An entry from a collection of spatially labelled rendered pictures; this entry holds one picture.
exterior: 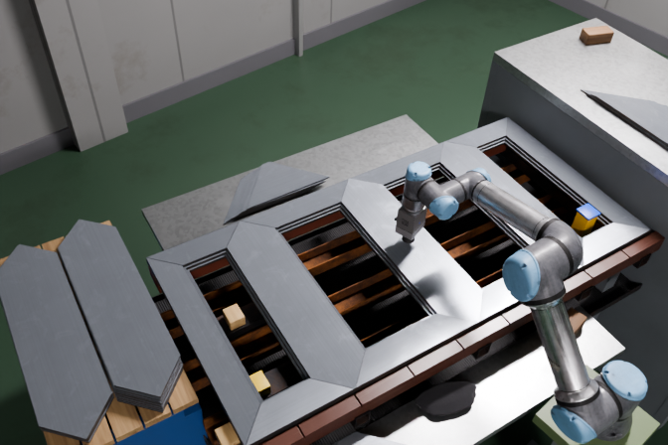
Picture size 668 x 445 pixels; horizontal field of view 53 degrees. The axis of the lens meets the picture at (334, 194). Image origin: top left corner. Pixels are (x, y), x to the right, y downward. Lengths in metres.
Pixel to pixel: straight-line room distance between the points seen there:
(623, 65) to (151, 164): 2.48
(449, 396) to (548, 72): 1.38
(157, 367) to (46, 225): 1.84
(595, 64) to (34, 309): 2.26
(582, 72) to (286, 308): 1.55
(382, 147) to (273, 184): 0.51
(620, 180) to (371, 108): 2.03
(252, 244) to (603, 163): 1.31
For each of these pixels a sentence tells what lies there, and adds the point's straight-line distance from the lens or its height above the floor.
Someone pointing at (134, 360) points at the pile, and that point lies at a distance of 2.01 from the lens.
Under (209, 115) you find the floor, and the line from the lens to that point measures 4.20.
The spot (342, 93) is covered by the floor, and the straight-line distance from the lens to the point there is 4.36.
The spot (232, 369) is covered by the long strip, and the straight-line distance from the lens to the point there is 1.95.
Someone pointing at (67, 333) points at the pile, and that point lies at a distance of 2.12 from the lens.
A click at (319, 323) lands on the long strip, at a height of 0.84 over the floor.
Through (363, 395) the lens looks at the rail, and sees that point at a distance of 1.93.
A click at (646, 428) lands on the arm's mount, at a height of 0.73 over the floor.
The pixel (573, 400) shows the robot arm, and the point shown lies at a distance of 1.88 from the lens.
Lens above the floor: 2.50
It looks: 44 degrees down
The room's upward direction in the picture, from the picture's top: 2 degrees clockwise
